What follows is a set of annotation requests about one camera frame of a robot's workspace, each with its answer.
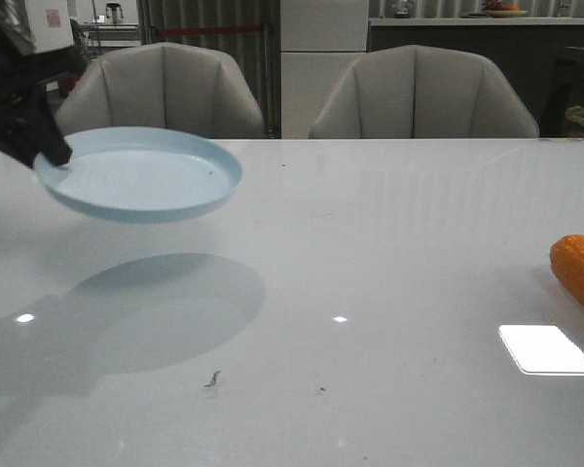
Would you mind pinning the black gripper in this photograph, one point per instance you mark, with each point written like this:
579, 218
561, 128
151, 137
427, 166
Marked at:
36, 48

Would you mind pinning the light blue round plate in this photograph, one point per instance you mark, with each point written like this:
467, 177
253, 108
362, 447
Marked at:
138, 174

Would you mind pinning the orange corn cob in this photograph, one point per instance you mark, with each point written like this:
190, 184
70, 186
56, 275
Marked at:
567, 264

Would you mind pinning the background table with kettle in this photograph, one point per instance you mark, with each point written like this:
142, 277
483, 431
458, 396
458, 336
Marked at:
106, 25

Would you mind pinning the beige left armchair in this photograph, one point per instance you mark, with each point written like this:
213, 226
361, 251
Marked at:
166, 85

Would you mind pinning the beige armchair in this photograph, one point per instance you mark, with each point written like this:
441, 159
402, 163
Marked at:
418, 91
166, 85

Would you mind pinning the red barrier belt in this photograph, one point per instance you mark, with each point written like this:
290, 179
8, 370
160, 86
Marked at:
218, 30

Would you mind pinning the white cabinet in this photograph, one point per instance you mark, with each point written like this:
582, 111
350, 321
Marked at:
318, 39

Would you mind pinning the beige right armchair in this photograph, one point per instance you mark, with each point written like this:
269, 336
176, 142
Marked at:
418, 91

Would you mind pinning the fruit bowl on counter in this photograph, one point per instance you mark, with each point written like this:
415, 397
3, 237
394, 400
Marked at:
502, 9

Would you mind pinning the dark counter with white top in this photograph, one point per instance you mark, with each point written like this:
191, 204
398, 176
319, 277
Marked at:
524, 49

